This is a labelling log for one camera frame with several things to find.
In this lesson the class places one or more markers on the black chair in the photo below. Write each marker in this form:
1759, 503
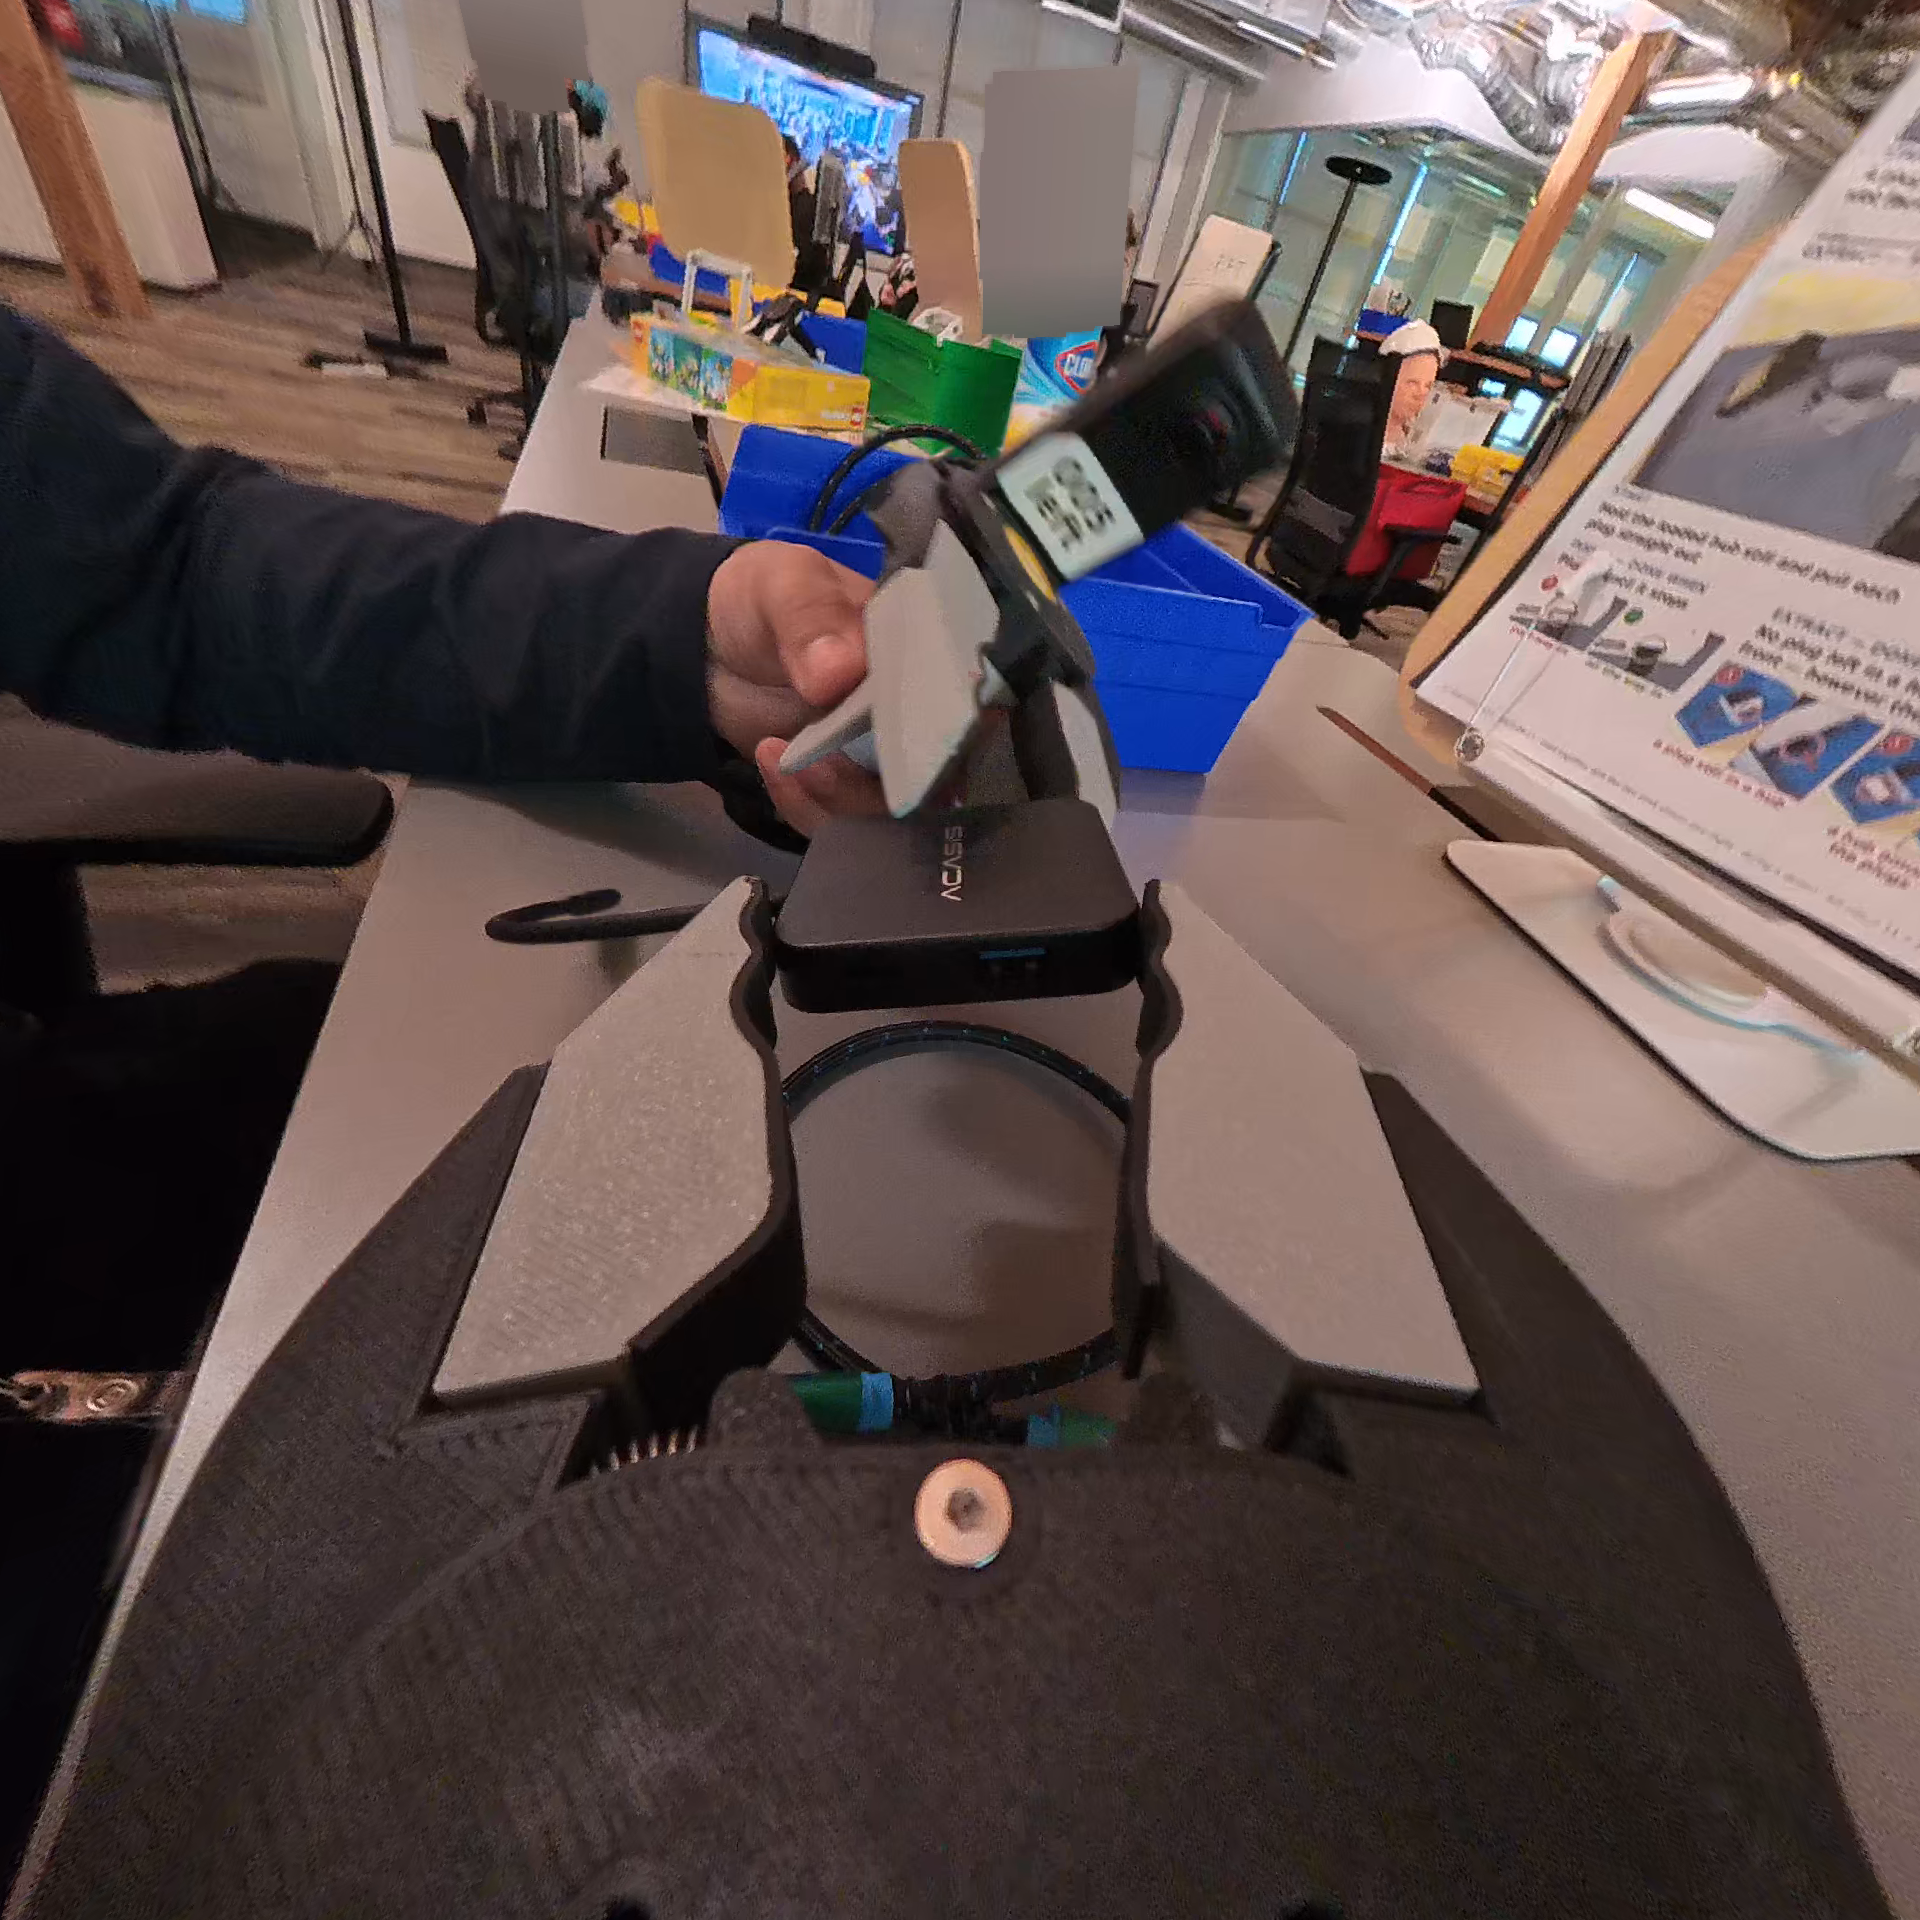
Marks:
1330, 465

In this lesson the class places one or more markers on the printed instruction sheet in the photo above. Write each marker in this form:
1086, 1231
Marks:
1724, 629

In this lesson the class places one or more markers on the white stand base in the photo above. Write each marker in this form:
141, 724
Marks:
1652, 974

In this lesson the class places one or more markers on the black round top stand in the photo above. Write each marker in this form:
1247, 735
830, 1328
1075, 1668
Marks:
1355, 172

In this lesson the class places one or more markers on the small green bin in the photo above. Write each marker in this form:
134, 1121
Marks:
938, 390

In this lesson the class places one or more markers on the person's left forearm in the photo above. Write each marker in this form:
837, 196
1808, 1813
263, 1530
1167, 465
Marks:
376, 629

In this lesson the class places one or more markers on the small black hub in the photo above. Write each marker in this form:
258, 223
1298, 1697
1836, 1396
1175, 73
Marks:
960, 886

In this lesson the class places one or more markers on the television screen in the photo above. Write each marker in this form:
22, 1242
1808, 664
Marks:
810, 106

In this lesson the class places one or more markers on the person's left hand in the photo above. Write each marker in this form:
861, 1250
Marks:
780, 629

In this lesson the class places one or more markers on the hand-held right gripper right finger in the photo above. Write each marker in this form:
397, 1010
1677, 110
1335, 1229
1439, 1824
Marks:
1290, 1215

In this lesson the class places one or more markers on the blue storage bin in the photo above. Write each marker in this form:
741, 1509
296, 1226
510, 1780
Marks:
1171, 661

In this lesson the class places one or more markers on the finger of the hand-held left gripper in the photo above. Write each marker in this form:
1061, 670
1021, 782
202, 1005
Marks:
931, 676
1088, 751

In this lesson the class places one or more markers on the wipes tub blue yellow label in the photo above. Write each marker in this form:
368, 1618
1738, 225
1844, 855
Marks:
1069, 369

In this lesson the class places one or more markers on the black light stand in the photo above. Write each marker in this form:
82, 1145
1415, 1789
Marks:
383, 225

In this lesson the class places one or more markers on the white sign board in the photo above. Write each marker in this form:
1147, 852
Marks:
1215, 271

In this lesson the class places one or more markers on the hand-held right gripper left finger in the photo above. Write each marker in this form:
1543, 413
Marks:
630, 1200

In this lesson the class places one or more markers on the tan rounded board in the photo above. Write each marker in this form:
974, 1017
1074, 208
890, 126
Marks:
940, 225

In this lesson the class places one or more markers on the yellow printed box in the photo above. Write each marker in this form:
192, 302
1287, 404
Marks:
751, 375

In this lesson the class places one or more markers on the cardboard box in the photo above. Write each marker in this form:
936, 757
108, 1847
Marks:
714, 182

